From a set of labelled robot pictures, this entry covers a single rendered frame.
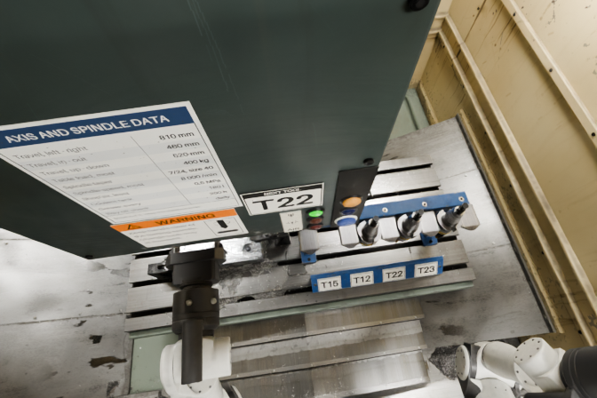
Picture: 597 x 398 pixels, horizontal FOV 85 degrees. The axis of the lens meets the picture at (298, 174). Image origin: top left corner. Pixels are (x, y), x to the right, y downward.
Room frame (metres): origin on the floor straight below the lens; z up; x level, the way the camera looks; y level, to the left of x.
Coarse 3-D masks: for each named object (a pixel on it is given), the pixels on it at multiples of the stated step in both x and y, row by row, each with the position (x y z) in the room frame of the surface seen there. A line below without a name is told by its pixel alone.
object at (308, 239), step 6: (306, 228) 0.27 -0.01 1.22; (300, 234) 0.26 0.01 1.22; (306, 234) 0.26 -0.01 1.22; (312, 234) 0.26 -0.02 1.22; (300, 240) 0.24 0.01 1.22; (306, 240) 0.24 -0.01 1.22; (312, 240) 0.24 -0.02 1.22; (300, 246) 0.23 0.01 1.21; (306, 246) 0.23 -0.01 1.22; (312, 246) 0.22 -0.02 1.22; (318, 246) 0.22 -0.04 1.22; (306, 252) 0.21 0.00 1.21; (312, 252) 0.21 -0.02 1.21
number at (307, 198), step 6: (306, 192) 0.16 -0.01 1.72; (312, 192) 0.16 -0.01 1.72; (276, 198) 0.16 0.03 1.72; (282, 198) 0.16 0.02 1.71; (288, 198) 0.16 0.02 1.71; (294, 198) 0.16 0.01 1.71; (300, 198) 0.16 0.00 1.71; (306, 198) 0.16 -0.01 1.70; (312, 198) 0.16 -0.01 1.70; (276, 204) 0.16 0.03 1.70; (282, 204) 0.16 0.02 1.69; (288, 204) 0.16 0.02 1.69; (294, 204) 0.16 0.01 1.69; (300, 204) 0.16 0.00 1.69; (306, 204) 0.16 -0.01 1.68; (312, 204) 0.16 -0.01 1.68
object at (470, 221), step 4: (468, 204) 0.30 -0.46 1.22; (472, 204) 0.30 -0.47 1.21; (468, 208) 0.29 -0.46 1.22; (472, 208) 0.29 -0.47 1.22; (468, 212) 0.28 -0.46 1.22; (472, 212) 0.28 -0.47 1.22; (464, 216) 0.27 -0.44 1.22; (468, 216) 0.27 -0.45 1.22; (472, 216) 0.27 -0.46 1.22; (476, 216) 0.27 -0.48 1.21; (464, 220) 0.26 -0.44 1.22; (468, 220) 0.26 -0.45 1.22; (472, 220) 0.26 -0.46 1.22; (476, 220) 0.26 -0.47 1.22; (464, 224) 0.25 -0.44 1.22; (468, 224) 0.25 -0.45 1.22; (472, 224) 0.25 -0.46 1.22; (476, 224) 0.25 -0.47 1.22; (480, 224) 0.25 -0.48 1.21; (464, 228) 0.24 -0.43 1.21; (468, 228) 0.24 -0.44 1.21; (472, 228) 0.24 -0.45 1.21
